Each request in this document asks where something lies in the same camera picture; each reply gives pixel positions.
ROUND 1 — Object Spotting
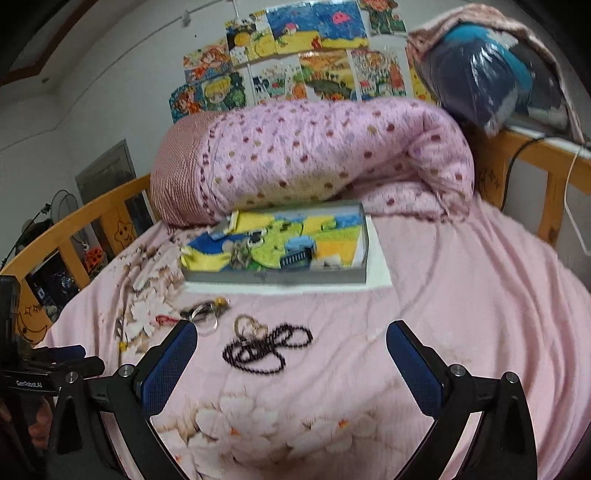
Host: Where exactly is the ring bracelet with yellow bead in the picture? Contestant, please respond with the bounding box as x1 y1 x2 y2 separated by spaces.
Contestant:
187 296 232 334

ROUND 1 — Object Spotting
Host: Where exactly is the blue plastic-wrapped bundle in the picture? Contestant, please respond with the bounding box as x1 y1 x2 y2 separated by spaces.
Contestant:
406 2 587 139

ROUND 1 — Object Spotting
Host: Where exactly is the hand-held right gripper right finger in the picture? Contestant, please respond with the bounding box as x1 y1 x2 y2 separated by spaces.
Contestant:
385 320 539 480

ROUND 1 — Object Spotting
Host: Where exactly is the group of cartoon wall drawings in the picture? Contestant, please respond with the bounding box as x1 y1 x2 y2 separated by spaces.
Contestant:
168 0 439 125

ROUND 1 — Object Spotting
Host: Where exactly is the electric fan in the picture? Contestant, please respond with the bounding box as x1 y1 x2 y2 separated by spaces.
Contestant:
48 189 80 223

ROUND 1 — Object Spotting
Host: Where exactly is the cartoon drawing sheet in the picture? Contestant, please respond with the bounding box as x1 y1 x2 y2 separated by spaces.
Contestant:
182 205 365 273

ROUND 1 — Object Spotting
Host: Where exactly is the plastic bag of blue clothes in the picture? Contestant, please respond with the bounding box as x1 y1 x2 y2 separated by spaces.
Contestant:
418 23 568 134

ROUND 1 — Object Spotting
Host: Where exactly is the grey hair claw clip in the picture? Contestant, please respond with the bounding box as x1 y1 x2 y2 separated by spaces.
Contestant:
230 240 259 271

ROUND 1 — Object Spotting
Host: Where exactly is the grey cardboard tray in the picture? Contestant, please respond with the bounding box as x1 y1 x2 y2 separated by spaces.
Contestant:
180 200 375 284

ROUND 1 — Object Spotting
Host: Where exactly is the pink apple print quilt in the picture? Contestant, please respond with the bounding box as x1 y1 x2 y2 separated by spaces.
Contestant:
150 98 476 227

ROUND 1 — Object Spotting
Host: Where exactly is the pink floral bed blanket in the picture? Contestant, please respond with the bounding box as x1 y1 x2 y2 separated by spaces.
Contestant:
34 198 591 480

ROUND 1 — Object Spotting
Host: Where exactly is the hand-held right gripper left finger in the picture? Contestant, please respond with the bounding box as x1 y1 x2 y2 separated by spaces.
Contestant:
46 318 199 480

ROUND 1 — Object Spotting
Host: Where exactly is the grey framed panel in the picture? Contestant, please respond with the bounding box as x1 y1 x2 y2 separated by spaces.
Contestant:
75 140 156 232

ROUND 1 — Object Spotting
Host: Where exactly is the wooden bed frame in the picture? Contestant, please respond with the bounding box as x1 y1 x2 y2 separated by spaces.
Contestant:
0 127 591 352

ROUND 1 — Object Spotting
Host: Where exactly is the black cable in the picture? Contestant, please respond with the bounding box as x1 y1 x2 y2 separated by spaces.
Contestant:
502 133 555 214

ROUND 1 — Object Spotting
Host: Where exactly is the black bead necklace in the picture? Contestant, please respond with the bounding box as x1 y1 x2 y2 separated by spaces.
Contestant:
222 324 314 374

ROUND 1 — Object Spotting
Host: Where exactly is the white cable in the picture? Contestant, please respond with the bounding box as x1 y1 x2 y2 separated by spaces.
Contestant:
562 145 591 256

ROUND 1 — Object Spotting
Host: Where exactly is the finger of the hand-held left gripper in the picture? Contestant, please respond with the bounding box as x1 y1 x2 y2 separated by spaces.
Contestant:
58 355 106 380
31 344 88 364

